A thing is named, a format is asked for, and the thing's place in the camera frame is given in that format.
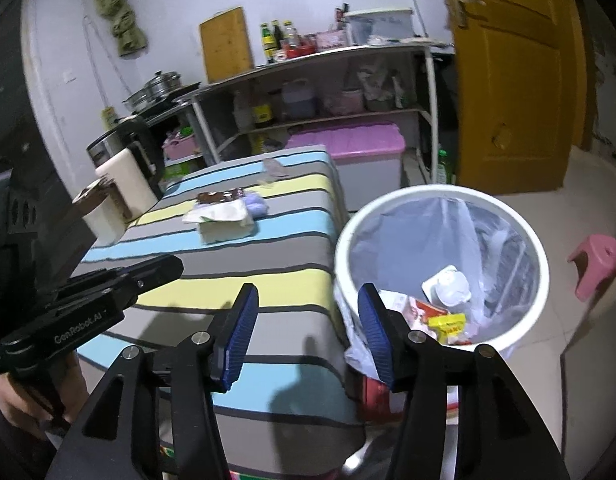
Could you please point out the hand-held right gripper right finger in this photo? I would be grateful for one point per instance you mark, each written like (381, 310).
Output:
(375, 335)

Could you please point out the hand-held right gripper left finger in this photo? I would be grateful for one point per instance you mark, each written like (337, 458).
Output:
(238, 340)

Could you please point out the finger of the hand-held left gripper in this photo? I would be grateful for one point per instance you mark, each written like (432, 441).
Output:
(118, 297)
(113, 276)

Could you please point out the red milk carton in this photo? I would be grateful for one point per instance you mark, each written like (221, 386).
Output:
(413, 312)

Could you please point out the yellow snack packet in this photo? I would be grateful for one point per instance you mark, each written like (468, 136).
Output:
(448, 327)

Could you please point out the white round trash bin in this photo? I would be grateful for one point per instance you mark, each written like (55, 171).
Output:
(340, 260)

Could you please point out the white yogurt cup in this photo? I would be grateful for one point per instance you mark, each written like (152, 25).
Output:
(448, 285)

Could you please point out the white tissue pack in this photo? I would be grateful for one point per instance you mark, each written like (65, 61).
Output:
(223, 222)

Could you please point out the brown chocolate bar wrapper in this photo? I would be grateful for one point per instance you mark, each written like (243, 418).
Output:
(220, 196)

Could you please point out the clear plastic cup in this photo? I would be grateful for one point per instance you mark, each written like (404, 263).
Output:
(275, 167)

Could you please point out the person's left hand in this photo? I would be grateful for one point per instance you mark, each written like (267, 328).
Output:
(10, 405)

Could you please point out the white jug brown band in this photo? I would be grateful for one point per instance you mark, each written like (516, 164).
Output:
(103, 220)

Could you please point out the red box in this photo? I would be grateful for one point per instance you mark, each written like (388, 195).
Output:
(383, 400)

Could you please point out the striped tablecloth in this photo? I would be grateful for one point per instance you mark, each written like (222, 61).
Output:
(238, 260)

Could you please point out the cream soy milk maker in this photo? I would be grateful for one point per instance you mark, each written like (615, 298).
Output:
(130, 180)

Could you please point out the pink basket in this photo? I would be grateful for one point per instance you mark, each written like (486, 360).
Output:
(178, 147)

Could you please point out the yellow power strip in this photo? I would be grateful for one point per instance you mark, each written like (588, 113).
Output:
(108, 117)

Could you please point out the steel steamer pot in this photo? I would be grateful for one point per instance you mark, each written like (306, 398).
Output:
(155, 90)

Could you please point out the pink lid storage box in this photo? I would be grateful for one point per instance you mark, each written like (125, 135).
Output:
(348, 142)

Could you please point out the white plastic bottle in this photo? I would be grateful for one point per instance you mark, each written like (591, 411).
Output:
(242, 112)

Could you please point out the dark bottle yellow label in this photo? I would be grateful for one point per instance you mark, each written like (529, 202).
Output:
(262, 112)

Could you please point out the pink plastic stool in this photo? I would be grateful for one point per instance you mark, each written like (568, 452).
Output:
(595, 265)

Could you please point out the pink container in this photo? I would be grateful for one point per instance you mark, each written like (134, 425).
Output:
(344, 102)

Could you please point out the blue plastic jug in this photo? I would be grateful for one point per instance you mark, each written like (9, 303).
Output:
(299, 101)

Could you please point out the crumpled plastic bags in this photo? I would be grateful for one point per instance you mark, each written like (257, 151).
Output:
(378, 85)

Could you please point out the wooden cutting board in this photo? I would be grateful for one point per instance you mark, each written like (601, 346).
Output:
(225, 45)

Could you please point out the green hanging cloth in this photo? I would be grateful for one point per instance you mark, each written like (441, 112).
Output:
(120, 15)

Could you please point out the green glass bottle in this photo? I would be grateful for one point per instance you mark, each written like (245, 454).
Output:
(267, 42)

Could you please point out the grey metal shelf rack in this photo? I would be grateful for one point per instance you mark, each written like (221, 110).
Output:
(338, 52)

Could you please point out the yellow wooden door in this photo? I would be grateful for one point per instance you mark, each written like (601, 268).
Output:
(518, 85)

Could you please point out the dark sauce bottle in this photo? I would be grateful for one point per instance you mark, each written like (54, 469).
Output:
(277, 34)

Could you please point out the red bowl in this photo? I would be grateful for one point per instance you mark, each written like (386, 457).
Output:
(300, 50)

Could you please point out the clear bottle yellow cap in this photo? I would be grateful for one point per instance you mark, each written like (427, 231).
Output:
(290, 35)

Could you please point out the clear storage box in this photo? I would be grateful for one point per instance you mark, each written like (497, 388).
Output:
(380, 27)

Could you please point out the metal door latch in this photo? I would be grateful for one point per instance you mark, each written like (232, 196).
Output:
(459, 7)

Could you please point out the white wall switch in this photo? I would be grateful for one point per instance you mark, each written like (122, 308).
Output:
(68, 77)

